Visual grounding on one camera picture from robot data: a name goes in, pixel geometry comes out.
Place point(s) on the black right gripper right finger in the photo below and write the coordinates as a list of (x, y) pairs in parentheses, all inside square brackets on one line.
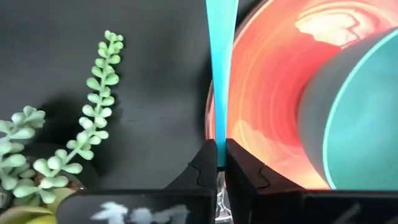
[(245, 180)]

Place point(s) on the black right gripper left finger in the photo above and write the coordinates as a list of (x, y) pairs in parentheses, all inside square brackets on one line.
[(199, 174)]

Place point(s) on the teal ceramic bowl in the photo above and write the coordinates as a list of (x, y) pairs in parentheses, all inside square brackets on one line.
[(367, 124)]

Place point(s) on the orange glazed ceramic plate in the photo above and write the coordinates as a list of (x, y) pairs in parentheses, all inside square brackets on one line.
[(264, 93)]

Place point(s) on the green artificial succulent plant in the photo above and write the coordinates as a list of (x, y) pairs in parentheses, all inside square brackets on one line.
[(102, 84)]

